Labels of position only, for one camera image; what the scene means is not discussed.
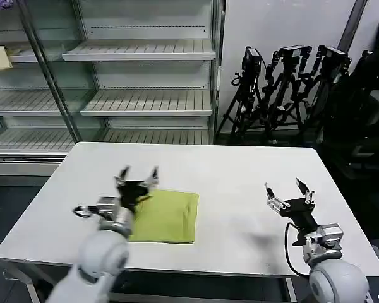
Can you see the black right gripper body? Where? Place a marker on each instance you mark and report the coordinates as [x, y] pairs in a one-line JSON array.
[[300, 213]]

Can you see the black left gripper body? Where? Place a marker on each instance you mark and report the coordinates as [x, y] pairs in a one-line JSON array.
[[132, 192]]

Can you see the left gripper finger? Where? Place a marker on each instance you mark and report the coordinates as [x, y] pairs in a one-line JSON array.
[[153, 178], [122, 176]]

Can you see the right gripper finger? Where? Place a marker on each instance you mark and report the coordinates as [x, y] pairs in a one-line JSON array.
[[276, 202], [308, 194]]

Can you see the green cloth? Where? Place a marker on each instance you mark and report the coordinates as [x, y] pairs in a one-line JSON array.
[[167, 217]]

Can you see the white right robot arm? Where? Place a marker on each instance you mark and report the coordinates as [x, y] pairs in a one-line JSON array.
[[334, 274]]

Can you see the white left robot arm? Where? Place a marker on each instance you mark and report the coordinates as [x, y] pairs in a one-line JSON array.
[[98, 252]]

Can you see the grey metal shelf rack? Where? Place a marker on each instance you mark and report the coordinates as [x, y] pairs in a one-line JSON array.
[[151, 101]]

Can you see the glass sided shelf rack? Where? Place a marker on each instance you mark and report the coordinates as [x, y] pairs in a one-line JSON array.
[[25, 104]]

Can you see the purple packet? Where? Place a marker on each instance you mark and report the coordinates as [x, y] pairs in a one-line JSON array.
[[4, 3]]

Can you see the black tripod with camera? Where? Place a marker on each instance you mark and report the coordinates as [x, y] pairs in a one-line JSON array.
[[249, 82], [330, 63], [287, 82]]

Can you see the grey wall post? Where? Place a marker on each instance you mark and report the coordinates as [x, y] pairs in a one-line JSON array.
[[357, 28]]

